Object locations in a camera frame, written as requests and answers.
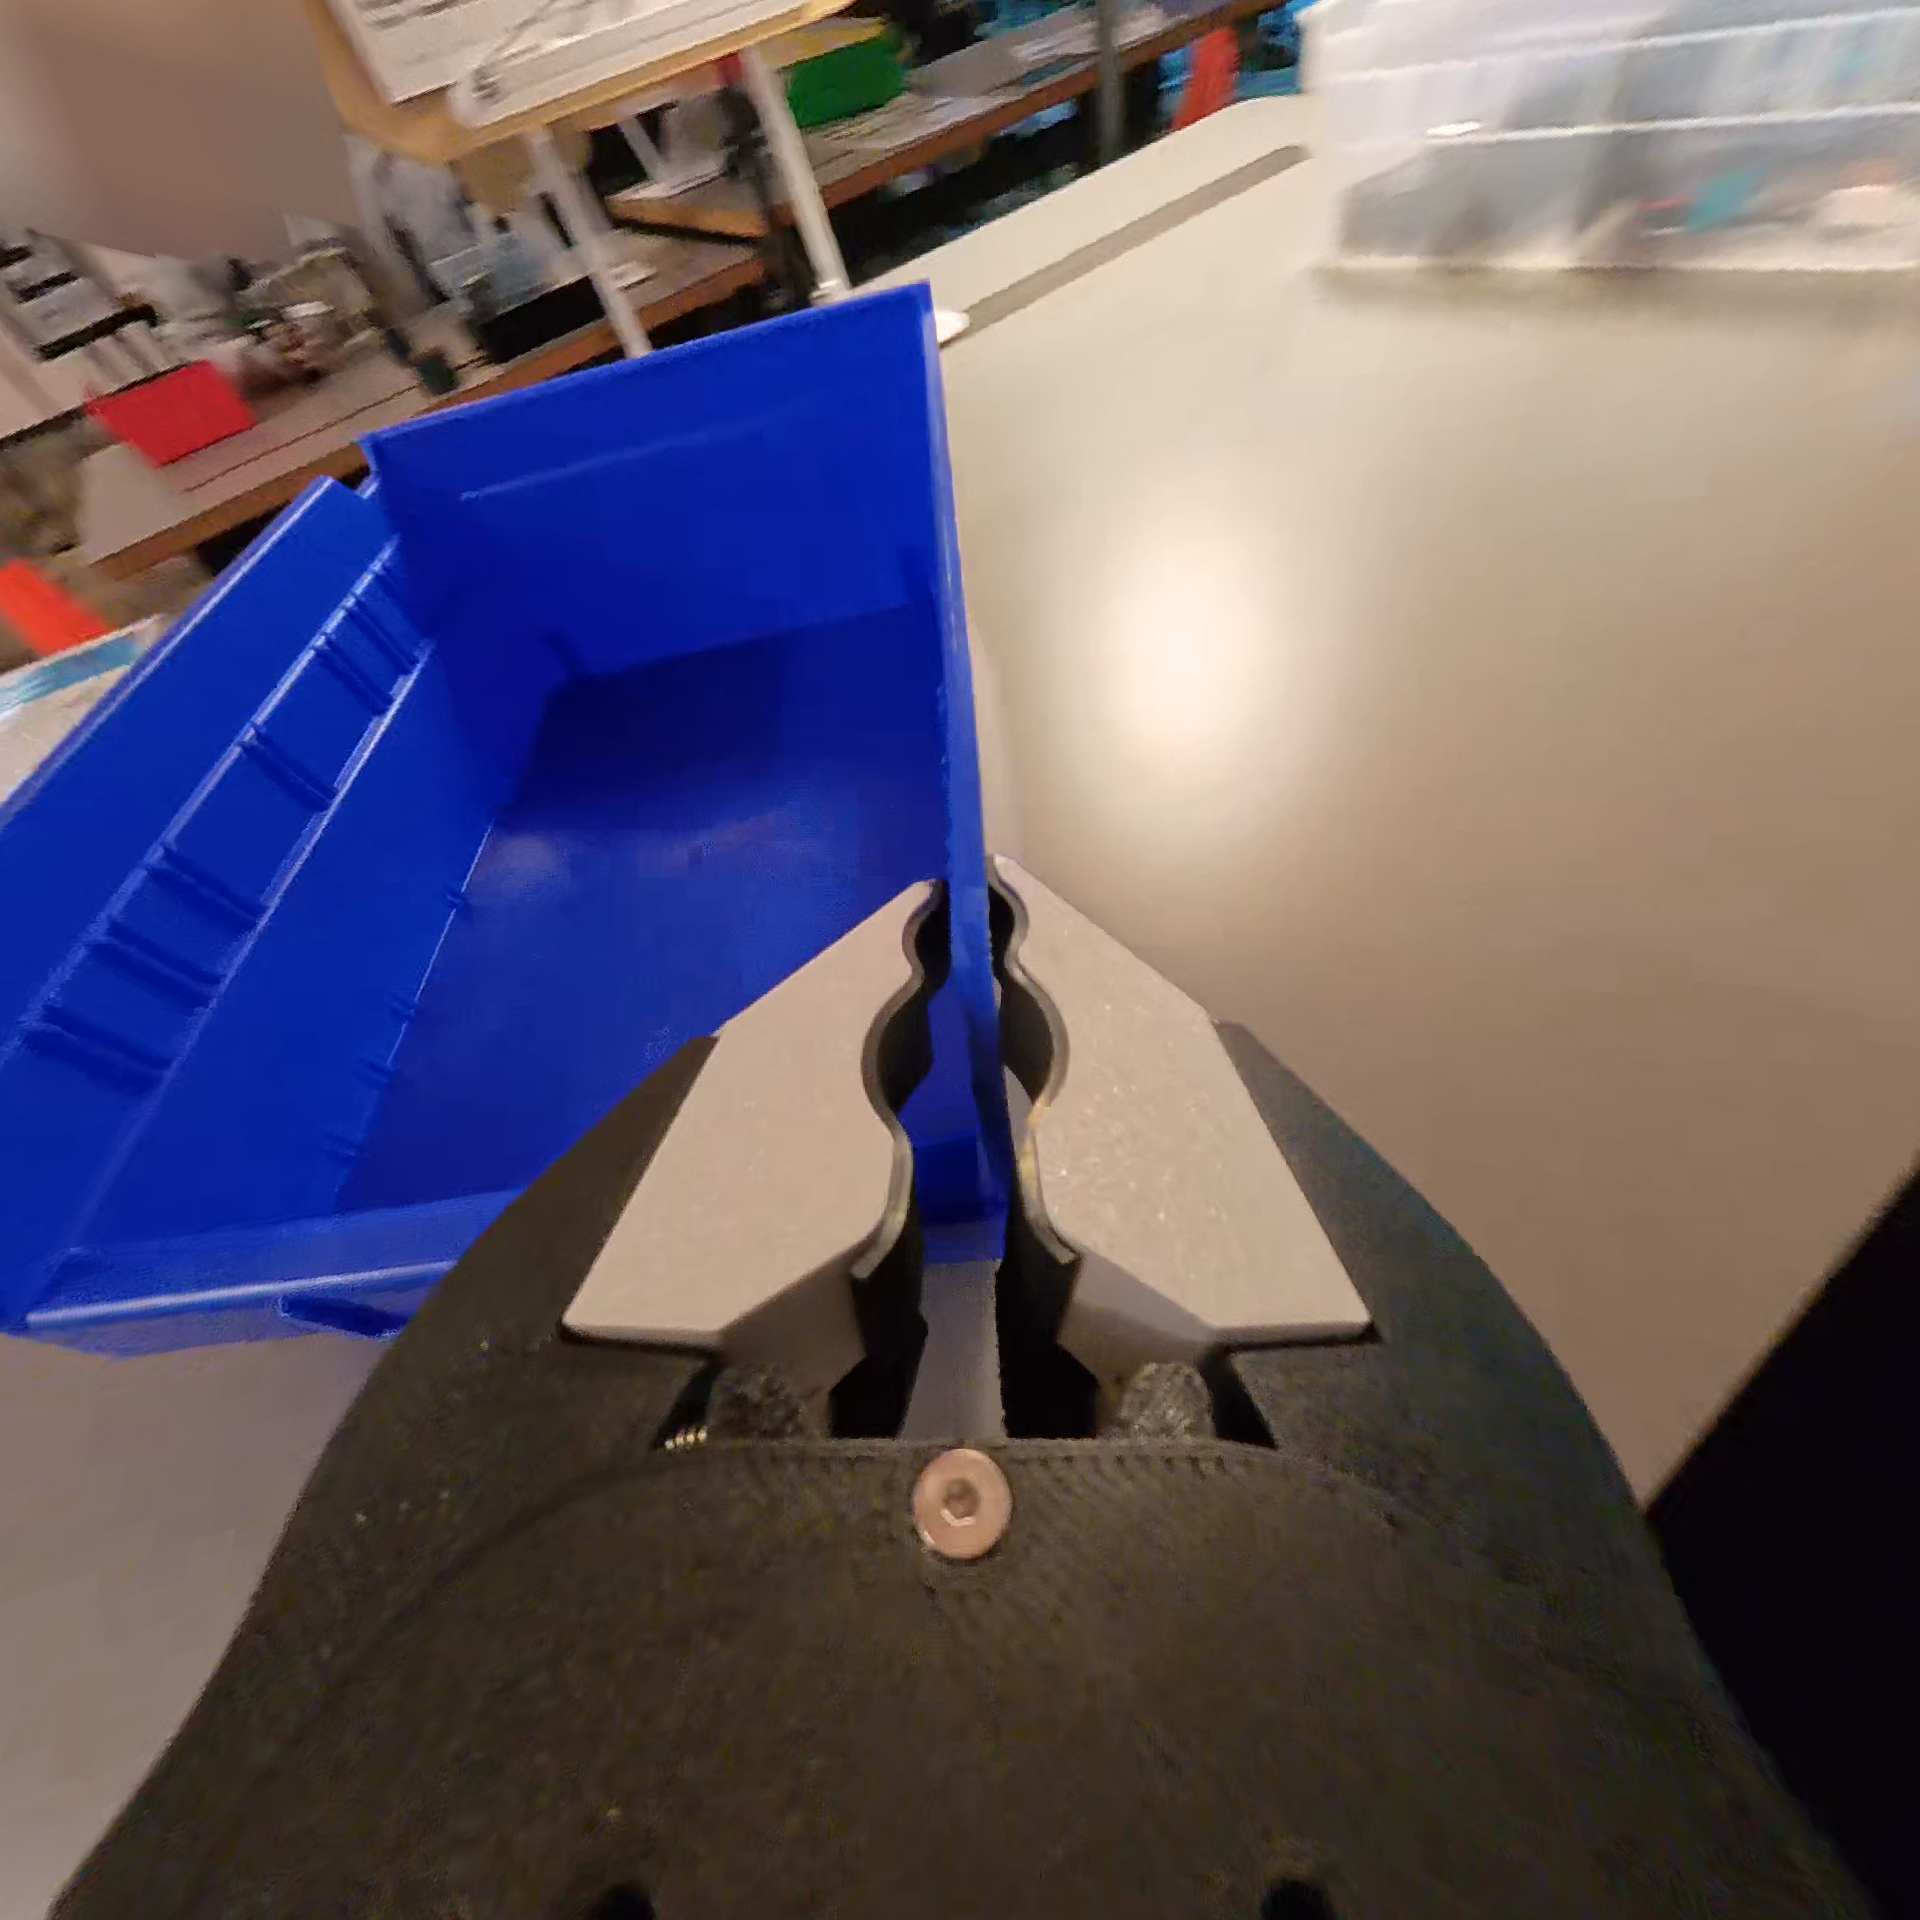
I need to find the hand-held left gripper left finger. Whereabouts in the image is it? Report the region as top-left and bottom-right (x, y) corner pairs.
(562, 883), (951, 1434)

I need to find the blue plastic bin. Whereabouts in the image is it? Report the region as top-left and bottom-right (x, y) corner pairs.
(0, 280), (1008, 1355)

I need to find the green box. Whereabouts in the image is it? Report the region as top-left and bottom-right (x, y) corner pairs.
(783, 36), (912, 132)

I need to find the document stand with instruction sheet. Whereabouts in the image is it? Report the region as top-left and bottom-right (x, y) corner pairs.
(305, 0), (976, 352)

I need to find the clear plastic bin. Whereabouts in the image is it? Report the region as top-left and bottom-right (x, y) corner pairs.
(1302, 0), (1920, 280)

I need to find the person's black jacket torso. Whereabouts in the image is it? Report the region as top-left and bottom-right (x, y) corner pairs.
(1641, 1154), (1920, 1920)

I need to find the orange traffic cone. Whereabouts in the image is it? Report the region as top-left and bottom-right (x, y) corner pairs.
(1175, 24), (1244, 135)
(0, 558), (116, 657)

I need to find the red plastic tray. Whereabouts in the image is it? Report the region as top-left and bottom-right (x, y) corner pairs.
(83, 358), (262, 471)

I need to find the wooden table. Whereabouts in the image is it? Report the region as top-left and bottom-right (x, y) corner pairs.
(608, 0), (1283, 244)

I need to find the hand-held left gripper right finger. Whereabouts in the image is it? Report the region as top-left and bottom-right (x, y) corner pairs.
(982, 859), (1373, 1434)

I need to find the grey work table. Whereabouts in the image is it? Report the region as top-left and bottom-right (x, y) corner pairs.
(75, 239), (769, 581)

